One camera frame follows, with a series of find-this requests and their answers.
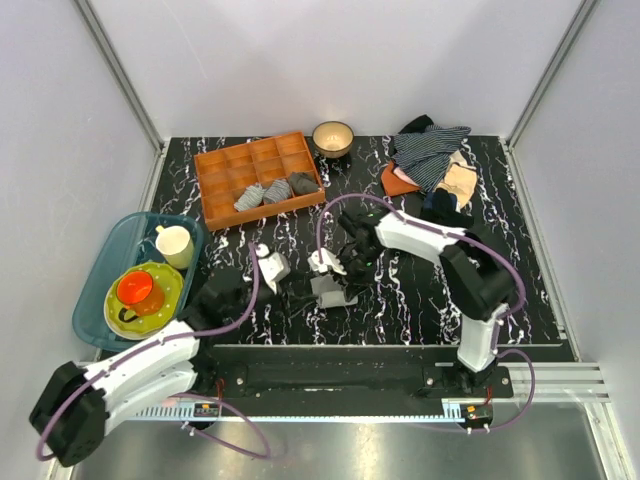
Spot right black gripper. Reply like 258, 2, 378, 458
329, 243, 383, 302

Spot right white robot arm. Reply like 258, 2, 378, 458
339, 211, 526, 397

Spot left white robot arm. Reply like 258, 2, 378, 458
29, 273, 260, 467

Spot dark grey rolled underwear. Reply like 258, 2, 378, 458
288, 172, 320, 196

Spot black underwear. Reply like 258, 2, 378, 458
419, 189, 474, 229

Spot striped rolled underwear left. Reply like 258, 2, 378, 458
234, 183, 265, 212

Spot striped rolled underwear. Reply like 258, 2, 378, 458
234, 183, 265, 212
263, 179, 292, 205

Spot striped rolled underwear middle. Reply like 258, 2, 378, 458
263, 179, 292, 205

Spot beige underwear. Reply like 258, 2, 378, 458
437, 151, 478, 211

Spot yellow-green dotted plate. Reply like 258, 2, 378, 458
103, 262, 184, 340

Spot cream mug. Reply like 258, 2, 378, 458
155, 225, 194, 270

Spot orange cloth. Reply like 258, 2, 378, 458
381, 161, 420, 197

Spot orange cup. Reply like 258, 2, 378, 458
116, 271, 165, 323

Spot blue plastic tub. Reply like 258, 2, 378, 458
72, 212, 204, 352

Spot orange compartment tray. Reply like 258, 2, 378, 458
194, 131, 326, 231

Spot beige bowl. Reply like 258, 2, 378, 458
312, 121, 355, 159

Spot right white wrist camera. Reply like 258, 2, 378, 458
308, 248, 347, 276

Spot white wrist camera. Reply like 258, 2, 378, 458
308, 248, 347, 276
256, 244, 291, 294

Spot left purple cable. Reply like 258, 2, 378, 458
36, 242, 274, 462

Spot purple cable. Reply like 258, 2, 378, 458
36, 242, 274, 462
316, 192, 537, 434

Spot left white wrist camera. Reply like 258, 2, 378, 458
256, 244, 291, 294

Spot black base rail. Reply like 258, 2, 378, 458
158, 344, 515, 419

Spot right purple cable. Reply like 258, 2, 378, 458
316, 192, 537, 434

